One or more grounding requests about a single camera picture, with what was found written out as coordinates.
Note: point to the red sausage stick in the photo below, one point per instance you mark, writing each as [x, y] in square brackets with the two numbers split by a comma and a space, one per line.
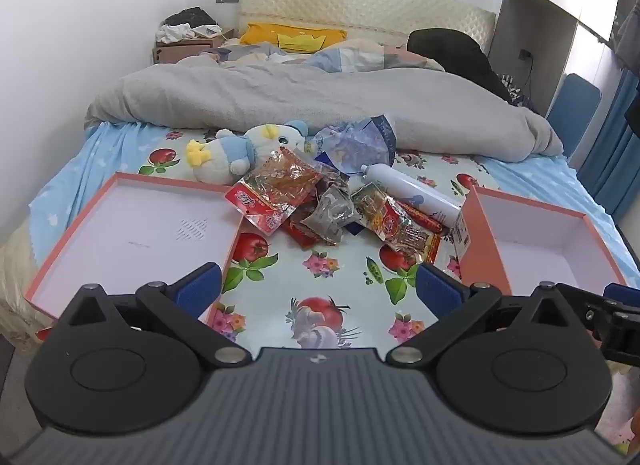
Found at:
[425, 219]

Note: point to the blue facial tissue pack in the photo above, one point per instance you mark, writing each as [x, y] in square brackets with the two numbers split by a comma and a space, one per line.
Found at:
[360, 145]

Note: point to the clear grey snack packet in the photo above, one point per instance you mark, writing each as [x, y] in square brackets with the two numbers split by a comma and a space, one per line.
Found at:
[332, 212]

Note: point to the small red snack packet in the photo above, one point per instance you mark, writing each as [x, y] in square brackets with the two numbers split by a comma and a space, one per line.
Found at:
[417, 245]

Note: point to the black wall plug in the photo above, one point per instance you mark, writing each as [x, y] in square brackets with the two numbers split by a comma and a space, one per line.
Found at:
[525, 53]

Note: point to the black clothing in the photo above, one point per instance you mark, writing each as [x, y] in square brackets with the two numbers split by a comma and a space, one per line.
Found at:
[190, 17]

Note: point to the patterned quilt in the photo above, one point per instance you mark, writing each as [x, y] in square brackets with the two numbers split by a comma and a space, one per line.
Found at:
[350, 57]

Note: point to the grey duvet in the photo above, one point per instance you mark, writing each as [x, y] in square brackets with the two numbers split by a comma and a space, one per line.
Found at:
[300, 95]

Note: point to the blue snack packet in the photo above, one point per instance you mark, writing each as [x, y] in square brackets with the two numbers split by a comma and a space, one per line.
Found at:
[332, 170]

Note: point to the blue curtain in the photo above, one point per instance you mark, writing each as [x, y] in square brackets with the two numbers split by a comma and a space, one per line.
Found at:
[610, 155]

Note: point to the cream padded headboard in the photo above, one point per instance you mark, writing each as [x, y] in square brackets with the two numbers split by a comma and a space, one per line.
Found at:
[350, 0]

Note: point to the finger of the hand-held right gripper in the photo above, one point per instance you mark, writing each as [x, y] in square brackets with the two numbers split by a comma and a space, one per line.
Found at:
[622, 345]
[622, 293]

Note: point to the white spray bottle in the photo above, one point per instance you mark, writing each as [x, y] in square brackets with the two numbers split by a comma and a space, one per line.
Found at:
[410, 190]

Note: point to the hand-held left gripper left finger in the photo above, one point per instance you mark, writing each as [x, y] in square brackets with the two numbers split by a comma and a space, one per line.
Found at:
[200, 287]

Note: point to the black garment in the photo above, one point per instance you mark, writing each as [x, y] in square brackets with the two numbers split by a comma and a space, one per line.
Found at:
[450, 52]

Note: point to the yellow pillow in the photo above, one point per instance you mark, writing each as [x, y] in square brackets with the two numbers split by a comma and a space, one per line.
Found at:
[300, 37]

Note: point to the red bean snack packet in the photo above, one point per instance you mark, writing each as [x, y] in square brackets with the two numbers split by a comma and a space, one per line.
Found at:
[305, 232]

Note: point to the pink cardboard box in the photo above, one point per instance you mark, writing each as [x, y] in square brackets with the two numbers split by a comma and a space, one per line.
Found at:
[540, 255]

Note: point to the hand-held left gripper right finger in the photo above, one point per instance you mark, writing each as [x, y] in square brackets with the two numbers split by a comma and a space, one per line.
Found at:
[440, 290]

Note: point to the grey desk shelf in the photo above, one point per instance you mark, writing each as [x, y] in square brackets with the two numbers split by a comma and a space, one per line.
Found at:
[530, 20]

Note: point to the brown cardboard box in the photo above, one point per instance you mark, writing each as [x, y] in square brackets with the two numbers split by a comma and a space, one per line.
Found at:
[175, 51]

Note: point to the green and yellow snack packet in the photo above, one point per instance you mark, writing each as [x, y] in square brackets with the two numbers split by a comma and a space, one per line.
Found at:
[375, 207]

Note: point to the clear packet with orange snack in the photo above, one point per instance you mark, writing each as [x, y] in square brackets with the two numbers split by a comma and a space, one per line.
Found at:
[275, 185]

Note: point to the blue chair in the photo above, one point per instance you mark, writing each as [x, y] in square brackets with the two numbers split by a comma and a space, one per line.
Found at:
[575, 100]

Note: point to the white and blue plush toy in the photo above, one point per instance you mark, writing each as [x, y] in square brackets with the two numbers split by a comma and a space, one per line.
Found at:
[240, 155]

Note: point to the white cloth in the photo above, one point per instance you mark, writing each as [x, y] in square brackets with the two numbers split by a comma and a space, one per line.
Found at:
[172, 34]

